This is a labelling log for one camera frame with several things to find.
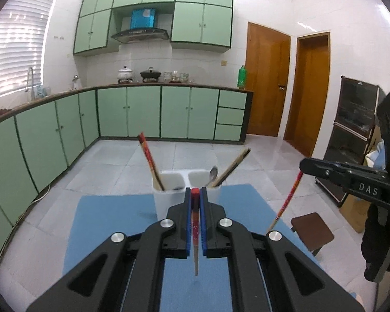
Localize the brown stool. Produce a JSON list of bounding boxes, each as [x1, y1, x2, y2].
[[290, 212, 335, 256]]

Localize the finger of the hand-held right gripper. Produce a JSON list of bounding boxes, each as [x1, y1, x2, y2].
[[300, 158, 355, 188]]

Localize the red patterned chopstick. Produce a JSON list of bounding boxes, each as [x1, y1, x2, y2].
[[138, 133, 163, 192], [266, 169, 304, 235], [140, 133, 166, 191], [191, 187, 202, 277]]

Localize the white utensil holder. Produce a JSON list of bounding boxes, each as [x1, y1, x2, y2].
[[152, 169, 222, 220]]

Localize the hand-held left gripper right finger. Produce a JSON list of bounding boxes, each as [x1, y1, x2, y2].
[[199, 187, 367, 312]]

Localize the black wok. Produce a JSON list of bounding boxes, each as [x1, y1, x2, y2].
[[140, 67, 162, 82]]

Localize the green plastic bottle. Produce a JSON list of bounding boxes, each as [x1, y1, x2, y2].
[[237, 65, 248, 90]]

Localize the green wall cabinets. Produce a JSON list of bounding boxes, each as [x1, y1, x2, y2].
[[73, 0, 233, 56]]

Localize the brown wooden door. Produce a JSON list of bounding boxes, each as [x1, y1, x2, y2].
[[284, 32, 331, 157], [246, 22, 292, 137]]

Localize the white cable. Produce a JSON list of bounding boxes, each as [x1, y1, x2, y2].
[[29, 185, 51, 203]]

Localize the green base kitchen cabinets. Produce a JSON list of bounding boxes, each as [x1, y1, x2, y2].
[[0, 85, 254, 267]]

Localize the range hood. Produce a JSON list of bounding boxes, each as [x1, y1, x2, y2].
[[110, 8, 170, 45]]

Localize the light blue cloth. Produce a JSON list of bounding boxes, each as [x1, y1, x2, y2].
[[367, 139, 388, 170]]

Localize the person's right forearm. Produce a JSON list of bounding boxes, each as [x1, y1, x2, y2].
[[360, 198, 390, 282]]

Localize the white cooking pot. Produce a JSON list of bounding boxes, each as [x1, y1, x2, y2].
[[117, 65, 134, 83]]

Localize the black shelf cabinet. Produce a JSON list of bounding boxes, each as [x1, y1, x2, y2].
[[315, 75, 388, 207]]

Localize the white window blinds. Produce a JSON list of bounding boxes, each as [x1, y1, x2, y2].
[[0, 0, 58, 102]]

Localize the black chopstick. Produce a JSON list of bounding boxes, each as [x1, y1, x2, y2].
[[216, 149, 251, 188]]

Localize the metal kitchen faucet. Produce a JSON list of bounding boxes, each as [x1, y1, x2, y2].
[[25, 66, 35, 100]]

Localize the blue tablecloth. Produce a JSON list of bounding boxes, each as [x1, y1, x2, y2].
[[62, 184, 323, 312]]

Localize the plain wooden chopstick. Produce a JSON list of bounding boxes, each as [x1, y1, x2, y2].
[[214, 149, 250, 187]]

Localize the cardboard box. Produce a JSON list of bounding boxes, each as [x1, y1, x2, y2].
[[339, 126, 383, 233]]

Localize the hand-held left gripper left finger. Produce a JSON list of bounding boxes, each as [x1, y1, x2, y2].
[[25, 188, 193, 312]]

